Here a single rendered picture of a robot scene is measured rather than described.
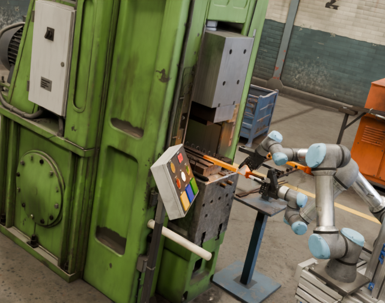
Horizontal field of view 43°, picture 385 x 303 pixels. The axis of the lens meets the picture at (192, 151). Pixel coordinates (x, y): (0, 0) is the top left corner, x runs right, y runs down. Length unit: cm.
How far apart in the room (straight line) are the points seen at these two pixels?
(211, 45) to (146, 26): 37
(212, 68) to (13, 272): 189
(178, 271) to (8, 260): 119
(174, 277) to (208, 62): 141
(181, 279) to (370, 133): 367
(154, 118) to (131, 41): 47
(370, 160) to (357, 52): 440
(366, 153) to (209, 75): 384
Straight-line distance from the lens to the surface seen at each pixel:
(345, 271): 250
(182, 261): 320
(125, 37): 286
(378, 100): 622
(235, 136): 342
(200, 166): 296
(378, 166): 633
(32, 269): 358
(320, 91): 1064
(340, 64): 1049
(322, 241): 233
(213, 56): 275
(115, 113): 295
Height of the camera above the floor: 204
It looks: 19 degrees down
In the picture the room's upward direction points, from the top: 11 degrees clockwise
